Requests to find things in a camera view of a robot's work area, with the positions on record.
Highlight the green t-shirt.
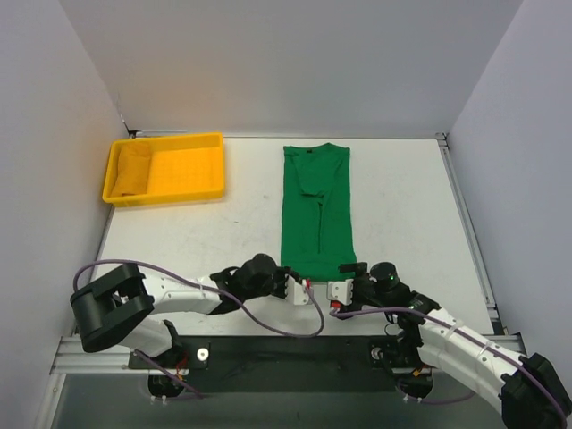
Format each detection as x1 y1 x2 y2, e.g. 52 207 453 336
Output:
281 143 357 282

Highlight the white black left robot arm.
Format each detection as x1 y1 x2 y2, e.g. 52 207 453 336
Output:
70 254 309 367

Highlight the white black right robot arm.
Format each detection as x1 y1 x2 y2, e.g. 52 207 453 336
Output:
327 262 571 428

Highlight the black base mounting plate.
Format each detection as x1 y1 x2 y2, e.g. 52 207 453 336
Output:
128 335 433 398

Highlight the yellow plastic bin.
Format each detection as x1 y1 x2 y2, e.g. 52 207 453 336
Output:
102 132 225 207

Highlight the rolled yellow t-shirt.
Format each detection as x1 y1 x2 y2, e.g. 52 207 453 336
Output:
111 141 152 198

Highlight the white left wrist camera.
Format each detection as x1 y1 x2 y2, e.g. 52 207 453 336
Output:
286 276 311 306

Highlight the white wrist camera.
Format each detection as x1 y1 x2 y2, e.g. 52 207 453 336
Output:
286 276 311 306
326 279 353 309

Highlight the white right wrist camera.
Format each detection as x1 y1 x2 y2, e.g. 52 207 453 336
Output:
326 279 353 309

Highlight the aluminium right side rail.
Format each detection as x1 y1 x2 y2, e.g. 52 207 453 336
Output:
435 132 507 334

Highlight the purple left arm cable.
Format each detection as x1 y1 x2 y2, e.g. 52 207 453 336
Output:
72 258 326 400

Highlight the aluminium front frame rail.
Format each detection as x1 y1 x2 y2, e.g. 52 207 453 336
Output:
48 332 531 374

